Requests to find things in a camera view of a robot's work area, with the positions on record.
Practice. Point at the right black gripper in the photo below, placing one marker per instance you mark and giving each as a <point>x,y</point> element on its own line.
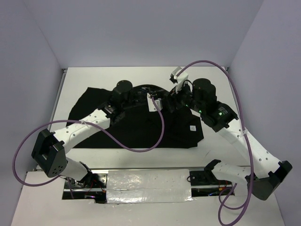
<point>171,96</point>

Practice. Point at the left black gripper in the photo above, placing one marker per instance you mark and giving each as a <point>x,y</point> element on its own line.
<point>145,90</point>

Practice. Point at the black long sleeve shirt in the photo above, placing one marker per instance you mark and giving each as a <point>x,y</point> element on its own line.
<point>139,128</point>

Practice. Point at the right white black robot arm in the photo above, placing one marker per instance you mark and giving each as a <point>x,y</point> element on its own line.
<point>267,173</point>

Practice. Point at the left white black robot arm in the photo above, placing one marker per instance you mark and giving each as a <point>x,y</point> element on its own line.
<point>51,148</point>

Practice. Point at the shiny silver tape sheet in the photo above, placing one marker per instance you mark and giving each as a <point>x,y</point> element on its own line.
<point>148,186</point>

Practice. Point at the white foam front board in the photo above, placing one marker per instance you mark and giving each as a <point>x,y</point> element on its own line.
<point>44,206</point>

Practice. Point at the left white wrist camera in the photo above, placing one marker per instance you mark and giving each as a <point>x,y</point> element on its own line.
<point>154,104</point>

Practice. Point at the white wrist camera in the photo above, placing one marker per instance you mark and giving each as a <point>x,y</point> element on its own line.
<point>154,104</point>
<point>178,78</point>

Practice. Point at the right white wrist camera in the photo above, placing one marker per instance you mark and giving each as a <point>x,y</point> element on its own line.
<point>178,78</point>

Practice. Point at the right aluminium table rail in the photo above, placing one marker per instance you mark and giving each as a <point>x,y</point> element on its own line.
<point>235,94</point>

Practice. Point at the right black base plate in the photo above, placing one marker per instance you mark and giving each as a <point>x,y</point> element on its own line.
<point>203,178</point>

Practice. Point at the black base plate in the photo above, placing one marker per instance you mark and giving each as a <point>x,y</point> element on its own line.
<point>94,180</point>
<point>203,178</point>

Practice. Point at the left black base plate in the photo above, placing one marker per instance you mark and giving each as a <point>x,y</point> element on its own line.
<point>94,180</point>

